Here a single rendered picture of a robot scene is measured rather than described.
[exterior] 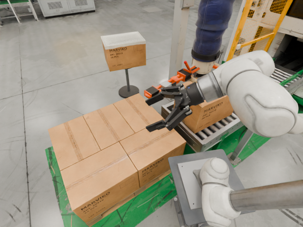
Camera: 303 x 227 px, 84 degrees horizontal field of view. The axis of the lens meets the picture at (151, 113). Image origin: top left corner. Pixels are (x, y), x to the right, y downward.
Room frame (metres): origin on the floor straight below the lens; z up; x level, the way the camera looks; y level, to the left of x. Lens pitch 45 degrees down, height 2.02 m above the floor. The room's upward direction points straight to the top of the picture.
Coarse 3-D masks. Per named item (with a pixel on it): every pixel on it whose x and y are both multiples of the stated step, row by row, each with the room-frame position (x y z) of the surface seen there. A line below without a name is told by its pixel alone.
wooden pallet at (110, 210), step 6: (162, 174) 0.94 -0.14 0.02; (168, 174) 0.95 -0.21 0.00; (156, 180) 0.87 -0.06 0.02; (144, 186) 0.76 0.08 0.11; (138, 192) 0.72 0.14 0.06; (126, 198) 0.67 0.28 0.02; (132, 198) 0.67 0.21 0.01; (120, 204) 0.60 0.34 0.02; (108, 210) 0.54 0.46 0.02; (114, 210) 0.55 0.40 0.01; (96, 216) 0.46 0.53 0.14; (102, 216) 0.49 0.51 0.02; (90, 222) 0.42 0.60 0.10
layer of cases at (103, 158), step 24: (72, 120) 1.37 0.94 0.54; (96, 120) 1.37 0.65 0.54; (120, 120) 1.37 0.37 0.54; (144, 120) 1.37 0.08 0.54; (72, 144) 1.03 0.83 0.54; (96, 144) 1.03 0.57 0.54; (120, 144) 1.04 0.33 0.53; (144, 144) 1.03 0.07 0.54; (168, 144) 1.03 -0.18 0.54; (72, 168) 0.75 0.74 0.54; (96, 168) 0.75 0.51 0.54; (120, 168) 0.75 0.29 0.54; (144, 168) 0.77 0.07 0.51; (168, 168) 0.95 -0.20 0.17; (72, 192) 0.54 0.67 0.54; (96, 192) 0.54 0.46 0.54; (120, 192) 0.62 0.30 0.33
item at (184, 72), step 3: (180, 69) 1.23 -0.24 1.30; (183, 69) 1.24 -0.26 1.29; (186, 69) 1.22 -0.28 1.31; (177, 72) 1.19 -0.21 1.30; (180, 72) 1.20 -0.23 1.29; (183, 72) 1.20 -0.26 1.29; (186, 72) 1.20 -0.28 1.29; (189, 72) 1.19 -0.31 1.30; (180, 75) 1.16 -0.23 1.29; (183, 75) 1.14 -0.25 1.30; (186, 75) 1.15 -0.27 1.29; (189, 75) 1.16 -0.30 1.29; (186, 78) 1.15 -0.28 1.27; (189, 78) 1.16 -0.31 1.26; (183, 81) 1.14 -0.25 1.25
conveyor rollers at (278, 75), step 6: (276, 72) 2.45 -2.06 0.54; (282, 72) 2.46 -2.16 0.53; (276, 78) 2.27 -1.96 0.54; (282, 78) 2.28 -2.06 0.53; (288, 84) 2.12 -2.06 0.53; (234, 114) 1.46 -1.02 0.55; (222, 120) 1.36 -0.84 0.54; (228, 120) 1.39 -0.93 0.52; (186, 126) 1.27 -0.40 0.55; (210, 126) 1.28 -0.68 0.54; (222, 126) 1.27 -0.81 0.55; (198, 132) 1.19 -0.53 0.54; (210, 132) 1.18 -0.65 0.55; (204, 138) 1.11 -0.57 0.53
